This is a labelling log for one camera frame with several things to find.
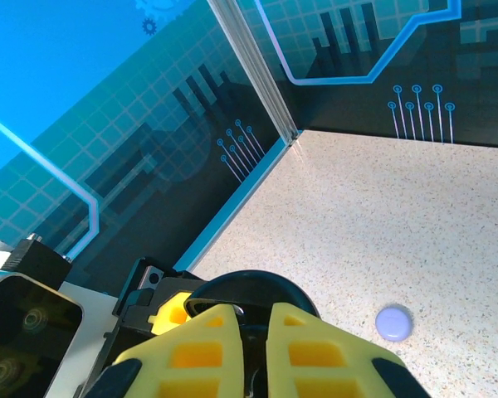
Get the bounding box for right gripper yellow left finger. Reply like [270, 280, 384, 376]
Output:
[82, 302, 247, 398]

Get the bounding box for aluminium table side rail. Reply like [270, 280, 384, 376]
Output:
[176, 134, 304, 273]

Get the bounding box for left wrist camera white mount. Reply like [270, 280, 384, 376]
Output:
[0, 232, 121, 398]

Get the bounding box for purple earbud charging case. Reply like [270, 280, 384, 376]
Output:
[374, 304, 416, 343]

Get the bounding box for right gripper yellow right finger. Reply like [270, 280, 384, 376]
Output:
[265, 302, 433, 398]

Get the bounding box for aluminium corner frame post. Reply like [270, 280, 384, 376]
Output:
[206, 0, 303, 145]

